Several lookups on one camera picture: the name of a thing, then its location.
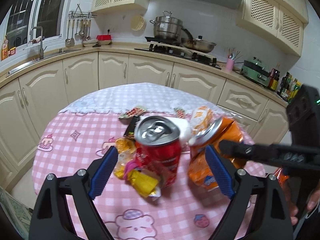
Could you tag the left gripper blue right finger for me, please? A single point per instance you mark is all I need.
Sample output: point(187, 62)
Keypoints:
point(219, 170)

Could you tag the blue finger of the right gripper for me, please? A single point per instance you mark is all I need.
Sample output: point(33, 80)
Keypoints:
point(273, 155)

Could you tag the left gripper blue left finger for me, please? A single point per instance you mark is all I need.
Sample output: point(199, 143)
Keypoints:
point(100, 170)

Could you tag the orange soda can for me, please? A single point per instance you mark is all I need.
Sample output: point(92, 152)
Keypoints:
point(205, 168)

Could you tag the kitchen window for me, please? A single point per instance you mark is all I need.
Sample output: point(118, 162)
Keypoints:
point(25, 14)

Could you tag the green labelled oil bottle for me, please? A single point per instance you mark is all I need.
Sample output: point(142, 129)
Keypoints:
point(293, 90)

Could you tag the pink checkered tablecloth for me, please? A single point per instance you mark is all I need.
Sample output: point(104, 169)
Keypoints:
point(84, 131)

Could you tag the yellow candy wrapper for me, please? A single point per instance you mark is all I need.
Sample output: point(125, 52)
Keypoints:
point(129, 169)

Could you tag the dark soy sauce bottle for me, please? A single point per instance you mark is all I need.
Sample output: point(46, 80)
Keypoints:
point(274, 79)

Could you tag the green electric grill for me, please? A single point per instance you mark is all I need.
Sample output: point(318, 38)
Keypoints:
point(254, 70)

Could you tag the red soda can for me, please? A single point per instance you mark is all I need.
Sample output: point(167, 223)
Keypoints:
point(161, 160)

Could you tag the orange white snack bag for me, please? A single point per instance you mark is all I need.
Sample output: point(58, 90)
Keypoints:
point(200, 119)

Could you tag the pink utensil cup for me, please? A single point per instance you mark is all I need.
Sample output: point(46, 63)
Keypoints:
point(229, 65)

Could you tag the cream base cabinets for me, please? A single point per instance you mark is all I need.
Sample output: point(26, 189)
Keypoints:
point(33, 93)

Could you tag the cream upper cabinet right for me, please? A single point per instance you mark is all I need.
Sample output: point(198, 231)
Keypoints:
point(280, 22)

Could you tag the steel frying pan with lid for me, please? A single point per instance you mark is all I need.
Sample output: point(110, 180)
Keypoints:
point(198, 44)

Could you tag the red container on counter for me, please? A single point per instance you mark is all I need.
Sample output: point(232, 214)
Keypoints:
point(104, 39)

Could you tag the chrome sink faucet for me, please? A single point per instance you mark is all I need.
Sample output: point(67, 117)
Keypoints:
point(36, 49)

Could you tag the black gas stove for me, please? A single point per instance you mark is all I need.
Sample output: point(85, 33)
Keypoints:
point(173, 48)

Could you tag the hanging utensil rack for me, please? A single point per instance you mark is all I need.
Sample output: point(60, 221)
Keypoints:
point(79, 26)

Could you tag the steel stock pot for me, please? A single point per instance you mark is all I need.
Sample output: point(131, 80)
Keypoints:
point(167, 27)

